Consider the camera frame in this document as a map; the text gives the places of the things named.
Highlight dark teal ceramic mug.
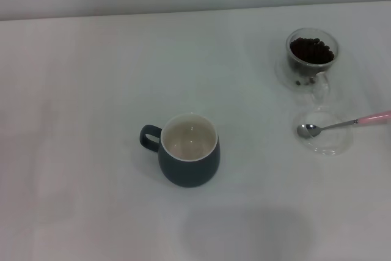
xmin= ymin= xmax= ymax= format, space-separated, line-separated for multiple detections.
xmin=139 ymin=113 xmax=221 ymax=188

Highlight pink handled metal spoon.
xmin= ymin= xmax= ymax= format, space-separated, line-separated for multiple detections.
xmin=296 ymin=109 xmax=391 ymax=138

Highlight dark roasted coffee beans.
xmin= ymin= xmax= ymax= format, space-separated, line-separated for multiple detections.
xmin=289 ymin=37 xmax=335 ymax=64

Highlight clear round glass dish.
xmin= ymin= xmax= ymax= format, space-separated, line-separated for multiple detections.
xmin=289 ymin=108 xmax=355 ymax=156

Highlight clear glass cup with handle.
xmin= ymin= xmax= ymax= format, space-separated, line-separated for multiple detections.
xmin=274 ymin=28 xmax=340 ymax=105

